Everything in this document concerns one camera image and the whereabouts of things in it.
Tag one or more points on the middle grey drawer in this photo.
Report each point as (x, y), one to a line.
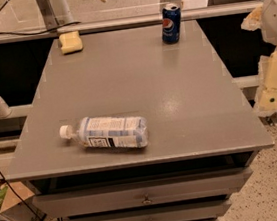
(180, 212)

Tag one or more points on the yellow sponge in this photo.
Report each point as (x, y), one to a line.
(70, 42)

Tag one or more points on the top grey drawer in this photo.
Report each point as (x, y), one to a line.
(146, 193)

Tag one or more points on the grey metal post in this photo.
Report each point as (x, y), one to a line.
(55, 12)

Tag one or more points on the blue pepsi can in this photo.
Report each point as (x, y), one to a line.
(171, 14)

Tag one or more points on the grey drawer cabinet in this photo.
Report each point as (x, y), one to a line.
(198, 119)

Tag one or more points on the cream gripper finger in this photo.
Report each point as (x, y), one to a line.
(253, 20)
(266, 95)

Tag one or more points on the cardboard box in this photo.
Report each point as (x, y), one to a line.
(16, 203)

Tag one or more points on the clear plastic water bottle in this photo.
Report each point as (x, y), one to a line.
(108, 132)

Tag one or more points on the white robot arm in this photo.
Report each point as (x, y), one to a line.
(265, 18)

